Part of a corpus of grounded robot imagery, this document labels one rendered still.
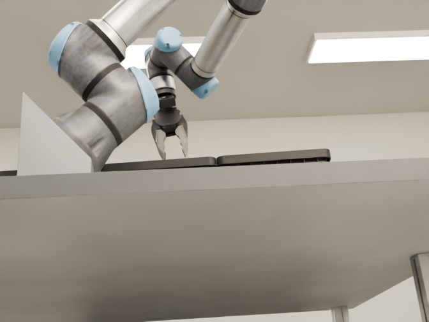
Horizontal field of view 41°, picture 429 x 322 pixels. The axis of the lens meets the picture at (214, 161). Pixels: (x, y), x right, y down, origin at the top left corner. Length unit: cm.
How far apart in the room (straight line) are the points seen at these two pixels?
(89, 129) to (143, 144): 417
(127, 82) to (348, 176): 53
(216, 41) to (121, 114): 38
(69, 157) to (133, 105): 20
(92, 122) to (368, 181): 56
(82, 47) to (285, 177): 56
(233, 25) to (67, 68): 42
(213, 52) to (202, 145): 386
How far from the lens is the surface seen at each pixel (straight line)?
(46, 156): 113
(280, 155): 150
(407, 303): 527
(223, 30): 145
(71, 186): 95
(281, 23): 423
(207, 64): 154
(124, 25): 130
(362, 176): 98
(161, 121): 163
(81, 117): 121
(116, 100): 123
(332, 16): 426
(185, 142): 160
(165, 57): 164
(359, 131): 565
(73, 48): 128
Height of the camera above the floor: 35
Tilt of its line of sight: 22 degrees up
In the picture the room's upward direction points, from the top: 4 degrees counter-clockwise
